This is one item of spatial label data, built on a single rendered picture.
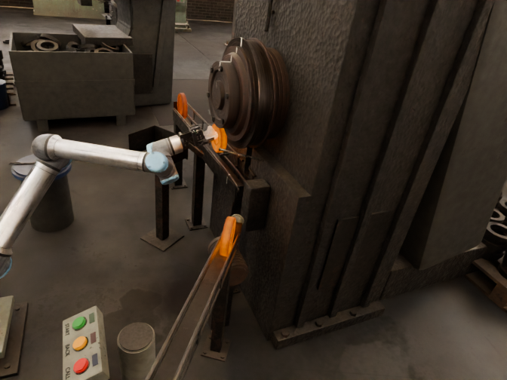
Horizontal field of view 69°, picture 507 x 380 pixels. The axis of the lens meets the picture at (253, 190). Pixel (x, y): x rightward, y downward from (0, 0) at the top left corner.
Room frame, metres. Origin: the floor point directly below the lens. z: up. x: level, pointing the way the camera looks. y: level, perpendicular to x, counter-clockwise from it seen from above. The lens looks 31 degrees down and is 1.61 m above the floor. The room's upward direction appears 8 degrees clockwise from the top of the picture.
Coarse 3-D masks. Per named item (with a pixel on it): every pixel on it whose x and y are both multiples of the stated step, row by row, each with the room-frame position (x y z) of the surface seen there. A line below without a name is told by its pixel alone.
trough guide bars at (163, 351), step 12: (216, 252) 1.07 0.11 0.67; (228, 264) 1.01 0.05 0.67; (204, 276) 0.93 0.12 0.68; (192, 288) 0.83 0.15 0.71; (216, 288) 0.85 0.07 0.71; (192, 300) 0.80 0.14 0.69; (180, 312) 0.72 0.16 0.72; (204, 312) 0.74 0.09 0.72; (180, 324) 0.70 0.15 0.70; (168, 336) 0.63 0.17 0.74; (192, 336) 0.64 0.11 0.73; (168, 348) 0.61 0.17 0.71; (192, 348) 0.62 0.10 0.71; (156, 360) 0.55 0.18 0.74; (156, 372) 0.54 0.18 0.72; (180, 372) 0.53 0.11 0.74
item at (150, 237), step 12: (144, 132) 1.98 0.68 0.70; (156, 132) 2.04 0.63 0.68; (168, 132) 2.00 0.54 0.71; (132, 144) 1.89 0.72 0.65; (144, 144) 1.97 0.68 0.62; (180, 156) 1.87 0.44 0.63; (156, 180) 1.87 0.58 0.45; (156, 192) 1.87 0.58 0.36; (168, 192) 1.90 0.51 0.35; (156, 204) 1.87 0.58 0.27; (168, 204) 1.90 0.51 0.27; (156, 216) 1.87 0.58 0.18; (168, 216) 1.90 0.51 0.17; (156, 228) 1.87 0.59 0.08; (168, 228) 1.90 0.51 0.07; (144, 240) 1.83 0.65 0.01; (156, 240) 1.85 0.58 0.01; (168, 240) 1.86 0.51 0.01
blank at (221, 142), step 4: (216, 128) 1.77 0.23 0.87; (220, 128) 1.73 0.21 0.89; (220, 132) 1.72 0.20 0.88; (224, 132) 1.72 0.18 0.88; (220, 136) 1.71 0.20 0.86; (224, 136) 1.71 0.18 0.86; (216, 140) 1.78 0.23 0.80; (220, 140) 1.70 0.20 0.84; (224, 140) 1.70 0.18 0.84; (212, 144) 1.79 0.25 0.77; (216, 144) 1.75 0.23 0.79; (220, 144) 1.70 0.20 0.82; (224, 144) 1.70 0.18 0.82; (216, 148) 1.74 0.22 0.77; (224, 148) 1.71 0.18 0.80
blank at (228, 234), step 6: (228, 216) 1.16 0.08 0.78; (228, 222) 1.11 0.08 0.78; (234, 222) 1.13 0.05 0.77; (228, 228) 1.09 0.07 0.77; (234, 228) 1.16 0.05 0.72; (222, 234) 1.07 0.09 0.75; (228, 234) 1.07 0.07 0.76; (222, 240) 1.06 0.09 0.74; (228, 240) 1.06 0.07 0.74; (222, 246) 1.05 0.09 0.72; (228, 246) 1.05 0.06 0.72; (222, 252) 1.05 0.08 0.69; (228, 252) 1.05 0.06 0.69
